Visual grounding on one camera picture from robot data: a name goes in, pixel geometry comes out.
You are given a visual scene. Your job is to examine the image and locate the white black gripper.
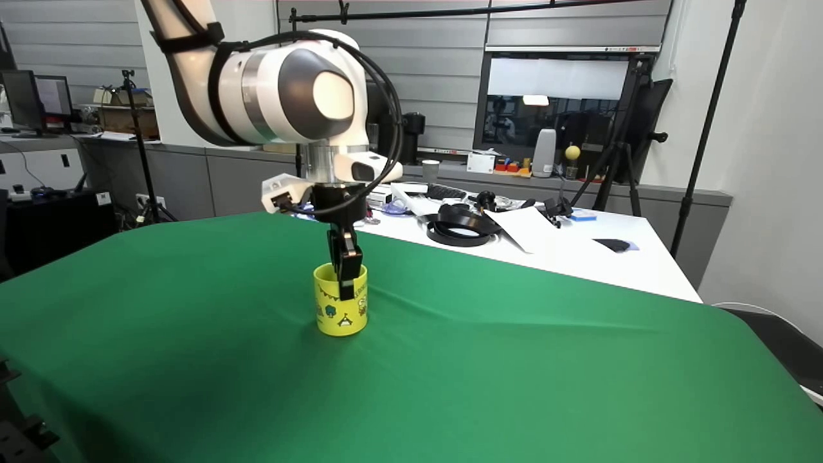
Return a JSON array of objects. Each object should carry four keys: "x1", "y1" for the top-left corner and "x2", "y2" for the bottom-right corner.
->
[{"x1": 260, "y1": 151, "x2": 407, "y2": 304}]

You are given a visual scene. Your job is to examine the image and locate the yellow printed mug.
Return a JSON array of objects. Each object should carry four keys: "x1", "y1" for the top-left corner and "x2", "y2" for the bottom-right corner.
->
[{"x1": 312, "y1": 259, "x2": 372, "y2": 340}]

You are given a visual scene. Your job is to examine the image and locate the grey counter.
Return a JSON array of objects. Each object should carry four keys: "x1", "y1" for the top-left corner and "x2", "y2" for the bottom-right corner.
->
[{"x1": 75, "y1": 137, "x2": 736, "y2": 288}]

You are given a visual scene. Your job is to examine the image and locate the white box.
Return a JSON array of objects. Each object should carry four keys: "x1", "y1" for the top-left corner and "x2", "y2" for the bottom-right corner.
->
[{"x1": 465, "y1": 149, "x2": 498, "y2": 178}]

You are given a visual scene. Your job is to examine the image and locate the green table cloth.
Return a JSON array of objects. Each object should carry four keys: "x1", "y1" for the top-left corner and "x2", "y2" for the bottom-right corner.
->
[{"x1": 0, "y1": 212, "x2": 823, "y2": 463}]

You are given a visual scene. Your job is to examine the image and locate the orange red small items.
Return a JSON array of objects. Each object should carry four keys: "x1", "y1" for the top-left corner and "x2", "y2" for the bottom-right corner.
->
[{"x1": 493, "y1": 158, "x2": 534, "y2": 180}]

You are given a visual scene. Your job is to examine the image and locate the white paper sheet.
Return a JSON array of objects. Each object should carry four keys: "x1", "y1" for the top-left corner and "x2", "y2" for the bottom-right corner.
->
[{"x1": 485, "y1": 203, "x2": 576, "y2": 258}]

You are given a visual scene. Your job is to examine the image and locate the white upright device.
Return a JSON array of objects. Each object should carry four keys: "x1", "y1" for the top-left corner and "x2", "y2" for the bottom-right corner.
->
[{"x1": 529, "y1": 126, "x2": 561, "y2": 180}]

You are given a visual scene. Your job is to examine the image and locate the black slim tripod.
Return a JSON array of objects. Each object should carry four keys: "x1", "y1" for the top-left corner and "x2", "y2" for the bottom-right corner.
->
[{"x1": 116, "y1": 68, "x2": 177, "y2": 230}]

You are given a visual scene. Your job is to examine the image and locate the yellow ball on stick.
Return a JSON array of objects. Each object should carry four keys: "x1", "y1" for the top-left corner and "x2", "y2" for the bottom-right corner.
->
[{"x1": 561, "y1": 144, "x2": 587, "y2": 208}]

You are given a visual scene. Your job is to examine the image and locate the black overhead rod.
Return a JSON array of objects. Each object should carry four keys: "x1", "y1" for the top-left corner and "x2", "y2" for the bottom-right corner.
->
[{"x1": 289, "y1": 0, "x2": 639, "y2": 25}]

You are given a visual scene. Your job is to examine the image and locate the black computer mouse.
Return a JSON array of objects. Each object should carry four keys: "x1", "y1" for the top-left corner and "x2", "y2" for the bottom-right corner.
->
[{"x1": 595, "y1": 236, "x2": 635, "y2": 258}]

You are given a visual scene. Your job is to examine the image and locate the black low cabinet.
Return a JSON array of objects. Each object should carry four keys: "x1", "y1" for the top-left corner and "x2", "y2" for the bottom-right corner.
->
[{"x1": 0, "y1": 187, "x2": 124, "y2": 284}]

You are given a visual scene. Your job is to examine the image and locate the computer monitor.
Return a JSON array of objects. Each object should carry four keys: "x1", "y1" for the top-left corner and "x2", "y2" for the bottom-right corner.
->
[{"x1": 0, "y1": 68, "x2": 77, "y2": 137}]

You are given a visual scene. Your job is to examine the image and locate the black slanted stand pole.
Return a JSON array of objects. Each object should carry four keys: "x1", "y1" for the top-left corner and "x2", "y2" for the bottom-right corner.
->
[{"x1": 668, "y1": 0, "x2": 752, "y2": 259}]

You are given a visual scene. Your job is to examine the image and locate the black coiled cable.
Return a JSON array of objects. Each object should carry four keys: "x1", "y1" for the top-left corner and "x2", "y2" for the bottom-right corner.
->
[{"x1": 425, "y1": 202, "x2": 505, "y2": 250}]

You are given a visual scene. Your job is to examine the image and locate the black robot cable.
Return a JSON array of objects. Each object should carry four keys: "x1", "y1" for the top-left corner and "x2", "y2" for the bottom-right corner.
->
[{"x1": 213, "y1": 29, "x2": 408, "y2": 212}]

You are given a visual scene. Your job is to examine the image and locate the wall monitor screen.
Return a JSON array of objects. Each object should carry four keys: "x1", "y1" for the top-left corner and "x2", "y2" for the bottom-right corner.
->
[{"x1": 474, "y1": 51, "x2": 644, "y2": 171}]

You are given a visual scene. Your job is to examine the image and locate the black camera tripod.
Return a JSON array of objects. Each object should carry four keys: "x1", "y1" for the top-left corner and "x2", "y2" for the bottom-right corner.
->
[{"x1": 568, "y1": 55, "x2": 675, "y2": 218}]

